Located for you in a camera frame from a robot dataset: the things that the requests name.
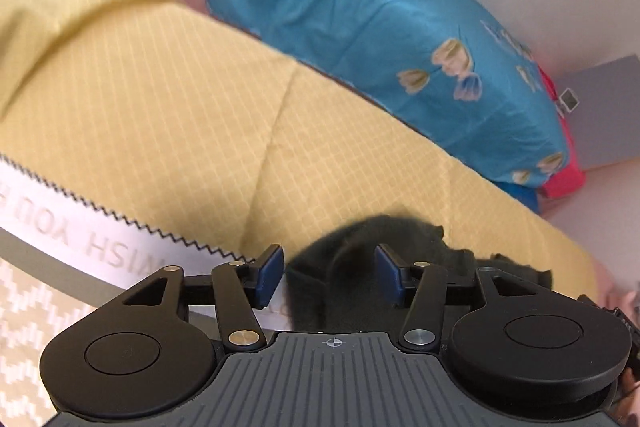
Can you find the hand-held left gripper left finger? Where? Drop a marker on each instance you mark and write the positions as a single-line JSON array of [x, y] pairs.
[[270, 273]]

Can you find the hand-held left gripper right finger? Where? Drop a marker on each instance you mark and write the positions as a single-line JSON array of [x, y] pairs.
[[388, 268]]

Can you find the dark green knit sweater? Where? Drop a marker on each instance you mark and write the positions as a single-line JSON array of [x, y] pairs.
[[340, 287]]

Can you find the yellow and white bed cover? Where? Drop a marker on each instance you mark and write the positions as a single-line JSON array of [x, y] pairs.
[[175, 117]]

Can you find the blue floral pillow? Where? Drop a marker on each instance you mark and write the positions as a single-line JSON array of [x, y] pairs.
[[360, 27]]

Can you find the grey wall panel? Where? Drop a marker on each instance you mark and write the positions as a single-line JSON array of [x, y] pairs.
[[607, 117]]

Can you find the small white wall device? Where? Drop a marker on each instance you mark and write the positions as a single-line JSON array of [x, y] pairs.
[[569, 101]]

